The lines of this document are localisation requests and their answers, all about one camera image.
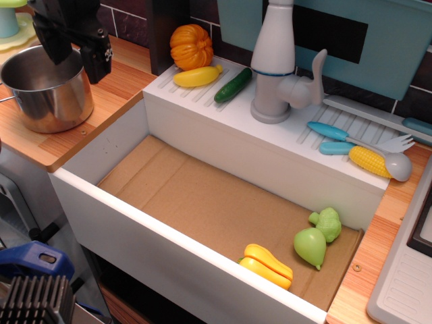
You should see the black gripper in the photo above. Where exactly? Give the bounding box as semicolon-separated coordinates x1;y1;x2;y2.
27;0;113;84

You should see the stainless steel pot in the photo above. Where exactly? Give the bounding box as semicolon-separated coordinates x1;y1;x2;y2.
1;45;94;134

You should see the white toy sink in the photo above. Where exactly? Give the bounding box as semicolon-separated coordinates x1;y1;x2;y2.
51;68;398;323

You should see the black ribbed heat sink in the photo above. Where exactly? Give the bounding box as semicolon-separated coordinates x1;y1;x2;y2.
1;275;76;323

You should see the yellow flower shaped plate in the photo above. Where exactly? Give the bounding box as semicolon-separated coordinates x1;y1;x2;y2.
1;13;36;51

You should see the light blue toy cup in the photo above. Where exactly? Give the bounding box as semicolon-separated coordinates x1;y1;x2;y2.
0;0;27;38

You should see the orange toy pumpkin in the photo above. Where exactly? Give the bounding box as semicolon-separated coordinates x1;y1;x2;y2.
169;24;213;71

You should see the yellow toy banana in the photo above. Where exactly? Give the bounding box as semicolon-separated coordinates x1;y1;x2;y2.
173;65;223;88

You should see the green toy cucumber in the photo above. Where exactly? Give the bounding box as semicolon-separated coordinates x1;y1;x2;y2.
213;67;252;103

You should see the grey toy faucet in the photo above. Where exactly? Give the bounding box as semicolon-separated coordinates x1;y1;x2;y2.
250;1;327;124

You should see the blue clamp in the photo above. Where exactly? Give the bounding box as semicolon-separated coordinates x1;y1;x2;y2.
1;241;75;279

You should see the brown cardboard sheet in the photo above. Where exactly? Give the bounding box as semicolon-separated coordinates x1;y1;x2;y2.
99;136;362;310

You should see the yellow toy bell pepper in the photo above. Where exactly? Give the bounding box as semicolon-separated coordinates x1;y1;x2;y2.
239;244;294;290

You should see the teal hanging bin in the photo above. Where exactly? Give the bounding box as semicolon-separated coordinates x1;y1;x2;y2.
217;1;431;100

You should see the green toy pear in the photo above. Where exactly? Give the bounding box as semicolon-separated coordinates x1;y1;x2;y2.
294;227;327;271

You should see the green toy broccoli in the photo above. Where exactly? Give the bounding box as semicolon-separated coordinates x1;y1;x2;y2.
308;207;342;243

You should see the yellow toy corn cob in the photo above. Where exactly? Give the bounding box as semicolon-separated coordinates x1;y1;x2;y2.
348;146;393;179

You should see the grey toy stove top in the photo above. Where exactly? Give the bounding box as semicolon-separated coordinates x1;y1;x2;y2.
366;175;432;324

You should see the blue handled toy fork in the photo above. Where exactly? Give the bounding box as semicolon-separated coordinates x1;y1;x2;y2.
319;134;415;155

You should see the blue handled toy spoon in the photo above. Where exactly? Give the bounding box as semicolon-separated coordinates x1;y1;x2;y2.
307;121;414;182

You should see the teal utensil handle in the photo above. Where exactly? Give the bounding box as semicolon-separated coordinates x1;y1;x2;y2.
402;117;432;136

